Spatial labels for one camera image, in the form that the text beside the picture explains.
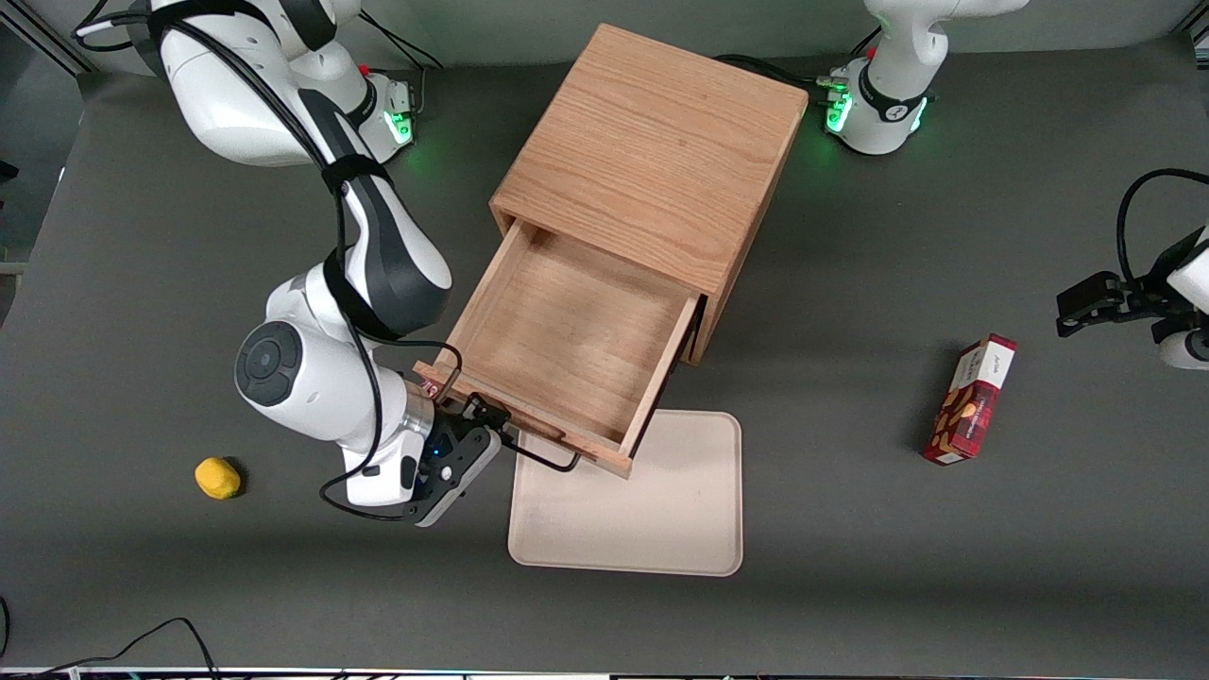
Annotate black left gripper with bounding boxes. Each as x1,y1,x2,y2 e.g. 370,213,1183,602
1056,231,1200,338

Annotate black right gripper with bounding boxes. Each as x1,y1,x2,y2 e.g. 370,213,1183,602
404,396,514,528

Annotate wooden drawer with wire handle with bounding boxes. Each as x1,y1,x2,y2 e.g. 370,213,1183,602
413,215,705,480

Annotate wooden drawer cabinet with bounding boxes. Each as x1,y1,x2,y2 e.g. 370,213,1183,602
489,24,810,367

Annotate red plaid cookie box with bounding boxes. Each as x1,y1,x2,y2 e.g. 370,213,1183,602
922,333,1018,467

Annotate beige plastic tray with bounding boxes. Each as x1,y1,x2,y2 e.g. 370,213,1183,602
507,409,744,578

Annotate yellow lemon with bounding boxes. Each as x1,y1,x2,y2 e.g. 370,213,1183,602
195,457,243,501

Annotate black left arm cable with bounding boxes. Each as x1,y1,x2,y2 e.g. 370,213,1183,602
1116,168,1209,284

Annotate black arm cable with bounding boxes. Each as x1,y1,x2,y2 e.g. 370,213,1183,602
74,0,466,523
1116,168,1209,284

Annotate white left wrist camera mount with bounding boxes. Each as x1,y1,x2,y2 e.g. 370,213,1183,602
1158,321,1209,371

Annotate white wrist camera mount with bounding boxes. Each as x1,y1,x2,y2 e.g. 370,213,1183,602
1158,321,1209,371
342,442,418,508

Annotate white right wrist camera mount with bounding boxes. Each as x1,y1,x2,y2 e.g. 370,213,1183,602
342,442,418,508

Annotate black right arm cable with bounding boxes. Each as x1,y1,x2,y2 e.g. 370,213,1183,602
74,0,466,523

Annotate black cable at table edge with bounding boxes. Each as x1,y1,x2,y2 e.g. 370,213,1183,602
33,617,223,680

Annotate black cables behind cabinet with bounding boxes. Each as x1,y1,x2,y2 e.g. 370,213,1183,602
718,55,851,91

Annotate aluminium frame profile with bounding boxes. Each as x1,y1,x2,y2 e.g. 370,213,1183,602
0,0,95,77

